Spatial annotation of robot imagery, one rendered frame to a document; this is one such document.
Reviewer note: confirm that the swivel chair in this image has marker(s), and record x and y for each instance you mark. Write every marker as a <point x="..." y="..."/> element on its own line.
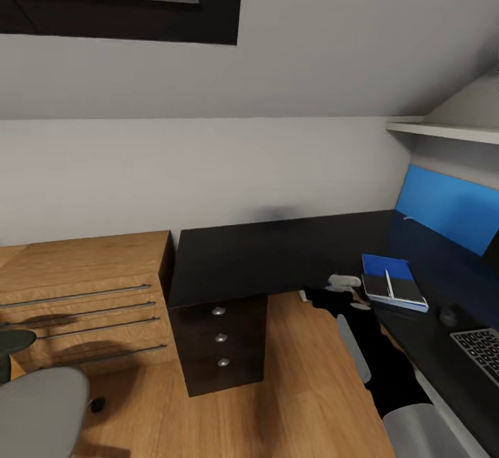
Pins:
<point x="41" y="413"/>

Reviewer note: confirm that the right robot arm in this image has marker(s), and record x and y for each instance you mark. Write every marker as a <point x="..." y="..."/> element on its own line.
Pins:
<point x="415" y="427"/>

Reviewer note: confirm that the monitor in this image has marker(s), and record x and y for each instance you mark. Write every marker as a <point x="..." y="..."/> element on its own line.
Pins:
<point x="490" y="257"/>

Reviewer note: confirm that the mouse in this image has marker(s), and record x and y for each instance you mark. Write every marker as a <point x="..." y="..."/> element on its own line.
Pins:
<point x="446" y="317"/>

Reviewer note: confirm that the keyboard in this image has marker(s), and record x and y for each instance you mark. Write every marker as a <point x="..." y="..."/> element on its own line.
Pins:
<point x="482" y="346"/>

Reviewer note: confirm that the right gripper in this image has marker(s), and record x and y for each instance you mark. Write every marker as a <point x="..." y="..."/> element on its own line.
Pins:
<point x="323" y="298"/>

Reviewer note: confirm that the notebook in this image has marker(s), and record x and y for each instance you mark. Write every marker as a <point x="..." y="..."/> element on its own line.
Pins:
<point x="377" y="286"/>

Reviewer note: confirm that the folder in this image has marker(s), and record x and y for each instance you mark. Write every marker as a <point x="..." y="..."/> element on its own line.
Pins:
<point x="397" y="269"/>

